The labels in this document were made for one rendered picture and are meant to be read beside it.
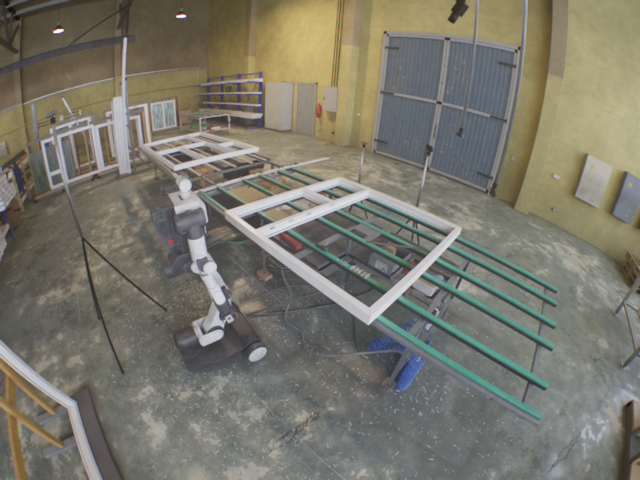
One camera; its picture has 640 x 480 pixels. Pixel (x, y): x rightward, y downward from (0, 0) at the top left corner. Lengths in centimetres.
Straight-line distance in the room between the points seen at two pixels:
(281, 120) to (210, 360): 1008
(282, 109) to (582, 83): 1006
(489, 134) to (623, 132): 370
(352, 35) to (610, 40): 738
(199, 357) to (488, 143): 729
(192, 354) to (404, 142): 759
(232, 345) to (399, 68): 796
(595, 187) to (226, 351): 762
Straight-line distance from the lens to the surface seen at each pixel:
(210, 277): 154
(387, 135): 858
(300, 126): 1123
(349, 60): 914
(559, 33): 752
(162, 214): 146
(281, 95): 1121
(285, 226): 212
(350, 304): 144
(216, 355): 217
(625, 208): 780
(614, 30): 836
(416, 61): 828
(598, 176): 749
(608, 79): 789
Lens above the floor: 193
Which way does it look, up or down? 32 degrees down
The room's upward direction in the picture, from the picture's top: 5 degrees clockwise
